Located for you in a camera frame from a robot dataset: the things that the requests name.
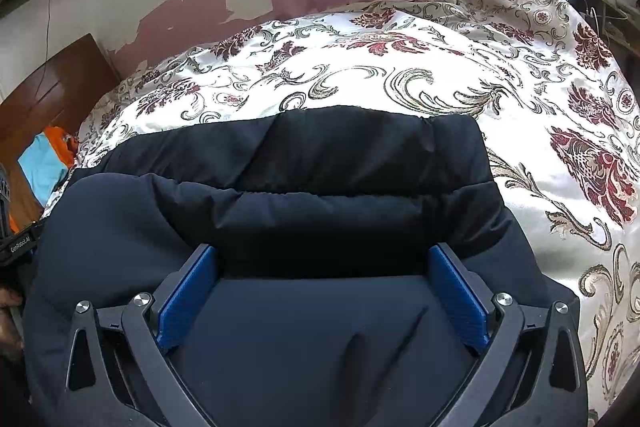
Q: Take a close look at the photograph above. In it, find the blue and orange cloth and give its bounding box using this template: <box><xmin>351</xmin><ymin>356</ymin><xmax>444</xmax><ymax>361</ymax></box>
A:
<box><xmin>19</xmin><ymin>127</ymin><xmax>78</xmax><ymax>198</ymax></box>

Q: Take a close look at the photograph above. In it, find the thin black wall cable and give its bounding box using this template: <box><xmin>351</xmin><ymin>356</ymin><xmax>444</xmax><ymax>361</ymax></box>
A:
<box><xmin>42</xmin><ymin>0</ymin><xmax>53</xmax><ymax>75</ymax></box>

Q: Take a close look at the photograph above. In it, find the wooden shelf unit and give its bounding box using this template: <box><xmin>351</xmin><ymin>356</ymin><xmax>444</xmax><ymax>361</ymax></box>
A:
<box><xmin>580</xmin><ymin>0</ymin><xmax>640</xmax><ymax>58</ymax></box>

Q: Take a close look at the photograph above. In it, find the wooden headboard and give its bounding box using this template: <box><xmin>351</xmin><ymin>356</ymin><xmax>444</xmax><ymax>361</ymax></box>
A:
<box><xmin>0</xmin><ymin>33</ymin><xmax>121</xmax><ymax>233</ymax></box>

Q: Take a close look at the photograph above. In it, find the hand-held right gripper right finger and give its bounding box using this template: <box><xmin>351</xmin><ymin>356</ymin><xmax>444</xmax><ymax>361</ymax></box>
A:
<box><xmin>427</xmin><ymin>243</ymin><xmax>588</xmax><ymax>427</ymax></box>

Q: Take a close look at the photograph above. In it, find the dark navy puffer jacket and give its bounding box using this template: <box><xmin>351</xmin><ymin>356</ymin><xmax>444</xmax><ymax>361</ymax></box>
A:
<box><xmin>20</xmin><ymin>105</ymin><xmax>581</xmax><ymax>427</ymax></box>

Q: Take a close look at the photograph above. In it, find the person's left hand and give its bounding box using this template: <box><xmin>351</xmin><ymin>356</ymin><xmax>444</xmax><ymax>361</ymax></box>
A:
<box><xmin>0</xmin><ymin>287</ymin><xmax>25</xmax><ymax>363</ymax></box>

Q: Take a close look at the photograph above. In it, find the floral bedspread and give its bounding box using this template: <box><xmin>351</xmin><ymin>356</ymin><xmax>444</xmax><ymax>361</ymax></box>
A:
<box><xmin>42</xmin><ymin>0</ymin><xmax>640</xmax><ymax>413</ymax></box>

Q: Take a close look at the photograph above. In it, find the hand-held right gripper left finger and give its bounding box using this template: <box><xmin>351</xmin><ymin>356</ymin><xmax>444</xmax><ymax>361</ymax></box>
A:
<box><xmin>65</xmin><ymin>243</ymin><xmax>221</xmax><ymax>427</ymax></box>

